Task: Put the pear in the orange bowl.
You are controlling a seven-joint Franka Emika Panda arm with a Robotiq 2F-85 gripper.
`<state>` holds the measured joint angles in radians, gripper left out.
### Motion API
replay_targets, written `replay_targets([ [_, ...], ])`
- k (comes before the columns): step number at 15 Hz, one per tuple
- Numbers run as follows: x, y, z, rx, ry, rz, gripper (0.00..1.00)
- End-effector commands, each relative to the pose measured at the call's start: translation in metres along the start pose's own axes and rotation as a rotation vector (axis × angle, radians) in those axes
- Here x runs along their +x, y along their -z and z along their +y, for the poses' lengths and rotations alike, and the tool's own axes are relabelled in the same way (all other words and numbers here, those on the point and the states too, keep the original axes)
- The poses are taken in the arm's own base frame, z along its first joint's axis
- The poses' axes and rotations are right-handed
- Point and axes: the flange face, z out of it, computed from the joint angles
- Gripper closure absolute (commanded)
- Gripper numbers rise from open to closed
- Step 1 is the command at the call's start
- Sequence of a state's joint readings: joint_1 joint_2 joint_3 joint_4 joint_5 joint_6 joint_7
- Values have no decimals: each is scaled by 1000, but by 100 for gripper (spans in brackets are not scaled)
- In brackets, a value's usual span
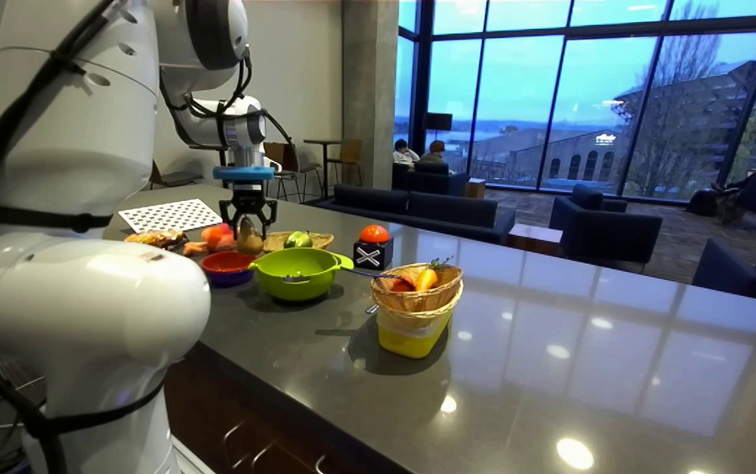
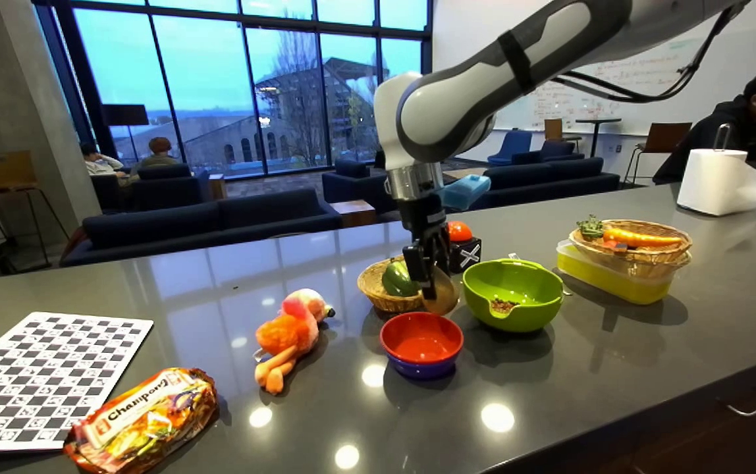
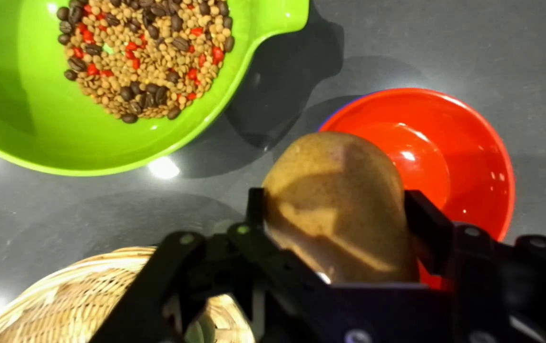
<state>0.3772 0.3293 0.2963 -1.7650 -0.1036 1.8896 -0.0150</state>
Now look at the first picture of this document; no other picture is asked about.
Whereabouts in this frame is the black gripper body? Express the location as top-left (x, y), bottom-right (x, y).
top-left (218, 179), bottom-right (280, 220)

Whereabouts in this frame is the orange bowl with purple base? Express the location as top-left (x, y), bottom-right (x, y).
top-left (197, 247), bottom-right (255, 291)

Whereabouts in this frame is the green plastic bowl with spout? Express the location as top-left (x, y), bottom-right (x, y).
top-left (248, 247), bottom-right (359, 305)

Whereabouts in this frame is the orange and pink plush toy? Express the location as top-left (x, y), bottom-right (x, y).
top-left (199, 222), bottom-right (240, 257)

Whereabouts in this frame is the wooden bar chair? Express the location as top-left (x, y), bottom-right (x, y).
top-left (330, 141), bottom-right (367, 191)
top-left (260, 141), bottom-right (306, 204)

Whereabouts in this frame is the checkerboard calibration board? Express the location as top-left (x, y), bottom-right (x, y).
top-left (116, 197), bottom-right (227, 238)

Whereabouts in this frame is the orange snack bag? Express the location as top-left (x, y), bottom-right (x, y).
top-left (122, 228), bottom-right (189, 250)

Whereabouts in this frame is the dark high table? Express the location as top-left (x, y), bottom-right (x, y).
top-left (302, 138), bottom-right (344, 201)

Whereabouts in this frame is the orange toy fruit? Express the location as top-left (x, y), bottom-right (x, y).
top-left (359, 222), bottom-right (394, 247)

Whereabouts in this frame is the black cube with white cross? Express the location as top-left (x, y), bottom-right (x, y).
top-left (351, 238), bottom-right (394, 274)

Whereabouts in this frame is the seated person in white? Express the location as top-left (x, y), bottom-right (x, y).
top-left (389, 138), bottom-right (423, 172)

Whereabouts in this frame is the long dark blue sofa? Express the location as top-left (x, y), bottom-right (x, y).
top-left (332, 181), bottom-right (506, 246)

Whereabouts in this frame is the shallow wicker basket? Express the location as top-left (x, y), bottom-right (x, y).
top-left (369, 262), bottom-right (465, 316)

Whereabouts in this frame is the yellow toy banana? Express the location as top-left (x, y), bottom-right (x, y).
top-left (392, 264), bottom-right (442, 296)

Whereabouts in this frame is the dark sofa with people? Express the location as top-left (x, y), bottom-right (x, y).
top-left (389, 162), bottom-right (469, 197)

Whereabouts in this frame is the seated person with dark hair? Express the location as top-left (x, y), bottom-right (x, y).
top-left (419, 141), bottom-right (451, 168)

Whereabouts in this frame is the yellow-green plastic container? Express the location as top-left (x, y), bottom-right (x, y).
top-left (373, 279), bottom-right (465, 361)

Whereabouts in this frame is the black standing screen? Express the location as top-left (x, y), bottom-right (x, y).
top-left (423, 110), bottom-right (455, 134)

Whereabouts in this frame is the dark wood counter cabinet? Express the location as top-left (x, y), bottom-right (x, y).
top-left (162, 346), bottom-right (410, 474)

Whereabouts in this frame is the small wooden coffee table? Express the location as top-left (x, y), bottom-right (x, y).
top-left (506, 222), bottom-right (565, 259)

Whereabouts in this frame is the dark blue armchair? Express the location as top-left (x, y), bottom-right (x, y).
top-left (547, 181), bottom-right (664, 267)

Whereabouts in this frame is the wide dark blue sofa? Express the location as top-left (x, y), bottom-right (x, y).
top-left (691, 235), bottom-right (756, 309)

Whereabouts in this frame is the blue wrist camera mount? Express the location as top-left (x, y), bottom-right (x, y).
top-left (214, 164), bottom-right (277, 187)

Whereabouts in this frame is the large glass window wall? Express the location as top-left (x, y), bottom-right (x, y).
top-left (392, 0), bottom-right (756, 206)

